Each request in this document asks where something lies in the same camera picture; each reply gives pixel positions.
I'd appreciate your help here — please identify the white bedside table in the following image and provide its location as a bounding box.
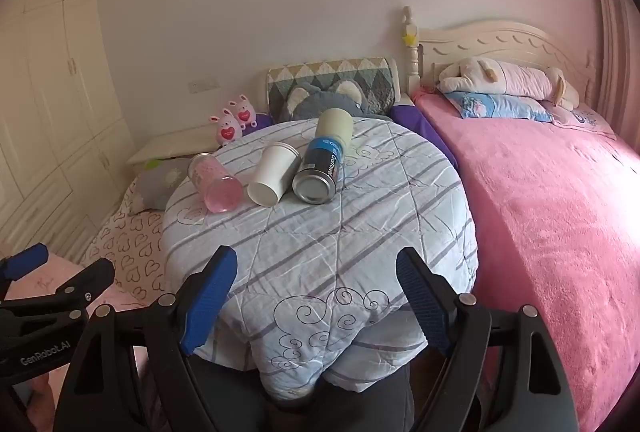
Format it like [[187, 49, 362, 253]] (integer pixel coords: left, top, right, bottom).
[[126, 129, 226, 166]]

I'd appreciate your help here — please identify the heart print sheet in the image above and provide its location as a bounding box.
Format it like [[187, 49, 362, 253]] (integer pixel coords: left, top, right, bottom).
[[80, 176, 169, 304]]

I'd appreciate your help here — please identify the light blue striped quilt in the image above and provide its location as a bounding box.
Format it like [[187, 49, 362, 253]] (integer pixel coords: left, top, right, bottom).
[[161, 117, 480, 401]]

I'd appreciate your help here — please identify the white plush dog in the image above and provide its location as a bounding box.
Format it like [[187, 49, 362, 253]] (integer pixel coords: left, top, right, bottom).
[[438, 57, 581, 109]]

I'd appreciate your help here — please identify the white paper cup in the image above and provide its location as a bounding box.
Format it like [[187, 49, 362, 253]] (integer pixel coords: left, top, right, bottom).
[[246, 141, 302, 207]]

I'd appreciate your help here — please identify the cream carved bed headboard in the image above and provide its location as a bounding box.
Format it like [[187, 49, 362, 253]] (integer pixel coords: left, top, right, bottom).
[[400, 6, 599, 109]]

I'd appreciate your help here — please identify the pink transparent cup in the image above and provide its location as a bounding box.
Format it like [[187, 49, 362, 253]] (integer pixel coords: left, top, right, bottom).
[[188, 152, 245, 214]]

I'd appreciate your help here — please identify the blue printed pillow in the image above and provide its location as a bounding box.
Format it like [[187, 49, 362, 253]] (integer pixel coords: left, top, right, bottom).
[[444, 92, 556, 123]]

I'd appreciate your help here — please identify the pink bunny toy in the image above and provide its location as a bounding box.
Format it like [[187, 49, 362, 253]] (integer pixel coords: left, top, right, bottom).
[[209, 108, 242, 147], [229, 94, 259, 136]]

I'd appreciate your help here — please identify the grey plush bear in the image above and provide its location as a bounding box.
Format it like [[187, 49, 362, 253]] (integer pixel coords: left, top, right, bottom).
[[278, 79, 396, 123]]

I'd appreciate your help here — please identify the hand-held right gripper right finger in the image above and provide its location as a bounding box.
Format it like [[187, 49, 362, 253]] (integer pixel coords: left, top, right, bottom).
[[395, 246, 582, 432]]

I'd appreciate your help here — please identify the small purple cushion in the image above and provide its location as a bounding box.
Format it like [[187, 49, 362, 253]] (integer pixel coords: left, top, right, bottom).
[[242, 112, 275, 136]]

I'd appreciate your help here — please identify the grey flower cushion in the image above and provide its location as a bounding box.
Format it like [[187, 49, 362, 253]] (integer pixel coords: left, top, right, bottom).
[[131, 156, 194, 214]]

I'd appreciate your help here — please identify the pink fleece blanket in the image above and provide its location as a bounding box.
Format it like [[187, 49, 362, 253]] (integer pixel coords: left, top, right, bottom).
[[410, 91, 640, 432]]

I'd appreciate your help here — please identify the pink printed cloth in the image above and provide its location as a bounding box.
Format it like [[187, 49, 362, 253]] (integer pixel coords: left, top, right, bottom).
[[10, 248, 171, 432]]

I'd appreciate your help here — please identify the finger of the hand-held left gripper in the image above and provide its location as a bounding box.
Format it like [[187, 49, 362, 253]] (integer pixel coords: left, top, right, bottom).
[[0, 244, 51, 299], [0, 257, 117, 329]]

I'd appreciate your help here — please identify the pink printed pillow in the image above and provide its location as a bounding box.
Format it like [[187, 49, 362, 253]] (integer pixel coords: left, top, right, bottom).
[[549, 104, 619, 141]]

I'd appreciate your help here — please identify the purple cloth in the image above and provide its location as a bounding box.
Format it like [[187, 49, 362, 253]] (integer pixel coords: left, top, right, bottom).
[[389, 104, 459, 171]]

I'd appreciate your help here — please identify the patchwork quilted headboard cover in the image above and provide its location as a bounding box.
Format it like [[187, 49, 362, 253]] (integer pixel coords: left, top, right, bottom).
[[266, 57, 399, 114]]

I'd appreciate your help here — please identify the metal cup with cream lid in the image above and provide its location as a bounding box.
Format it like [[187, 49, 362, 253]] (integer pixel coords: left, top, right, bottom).
[[292, 108, 355, 205]]

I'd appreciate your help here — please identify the cream wardrobe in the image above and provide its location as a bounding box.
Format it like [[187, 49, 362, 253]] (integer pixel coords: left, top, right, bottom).
[[0, 0, 137, 263]]

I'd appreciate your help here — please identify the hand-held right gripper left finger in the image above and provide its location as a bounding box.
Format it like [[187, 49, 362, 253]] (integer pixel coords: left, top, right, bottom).
[[54, 245, 271, 432]]

